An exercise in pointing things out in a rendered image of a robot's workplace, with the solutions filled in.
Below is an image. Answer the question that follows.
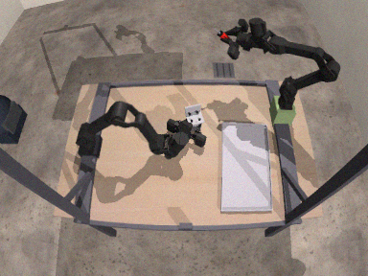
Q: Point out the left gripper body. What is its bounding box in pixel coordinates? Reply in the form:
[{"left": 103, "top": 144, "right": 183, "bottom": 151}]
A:
[{"left": 167, "top": 119, "right": 206, "bottom": 148}]

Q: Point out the white shallow rectangular tray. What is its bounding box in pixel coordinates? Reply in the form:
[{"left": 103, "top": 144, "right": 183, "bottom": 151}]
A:
[{"left": 220, "top": 122, "right": 272, "bottom": 212}]

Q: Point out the grey cylinder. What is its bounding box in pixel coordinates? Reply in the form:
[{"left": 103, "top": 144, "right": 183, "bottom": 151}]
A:
[{"left": 192, "top": 124, "right": 200, "bottom": 131}]

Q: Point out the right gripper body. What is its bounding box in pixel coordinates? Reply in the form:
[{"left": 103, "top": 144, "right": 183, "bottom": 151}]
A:
[{"left": 227, "top": 18, "right": 253, "bottom": 59}]

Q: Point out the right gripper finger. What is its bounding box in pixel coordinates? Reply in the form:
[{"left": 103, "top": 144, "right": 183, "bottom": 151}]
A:
[
  {"left": 224, "top": 26, "right": 238, "bottom": 36},
  {"left": 220, "top": 38, "right": 233, "bottom": 46}
]

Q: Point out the grey rectangular table frame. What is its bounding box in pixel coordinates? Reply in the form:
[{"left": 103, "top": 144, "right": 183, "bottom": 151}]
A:
[{"left": 75, "top": 80, "right": 301, "bottom": 231}]

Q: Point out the red screwdriver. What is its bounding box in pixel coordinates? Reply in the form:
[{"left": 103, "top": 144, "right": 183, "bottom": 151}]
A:
[{"left": 214, "top": 29, "right": 230, "bottom": 38}]

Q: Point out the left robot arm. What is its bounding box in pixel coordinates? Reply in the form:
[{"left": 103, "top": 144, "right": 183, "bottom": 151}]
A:
[{"left": 76, "top": 101, "right": 193, "bottom": 159}]

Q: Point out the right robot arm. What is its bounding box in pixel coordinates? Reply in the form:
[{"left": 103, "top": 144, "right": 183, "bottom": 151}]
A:
[{"left": 249, "top": 18, "right": 340, "bottom": 110}]

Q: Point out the grey metal bracket with holes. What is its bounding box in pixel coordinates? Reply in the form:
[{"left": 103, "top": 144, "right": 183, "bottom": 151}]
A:
[{"left": 185, "top": 104, "right": 204, "bottom": 126}]

